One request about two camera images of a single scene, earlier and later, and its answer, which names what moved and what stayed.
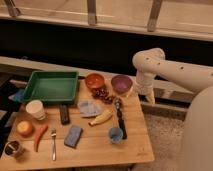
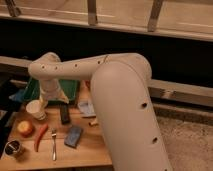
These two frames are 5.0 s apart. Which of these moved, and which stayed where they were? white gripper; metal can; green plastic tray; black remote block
Moved: white gripper
Stayed: green plastic tray; metal can; black remote block
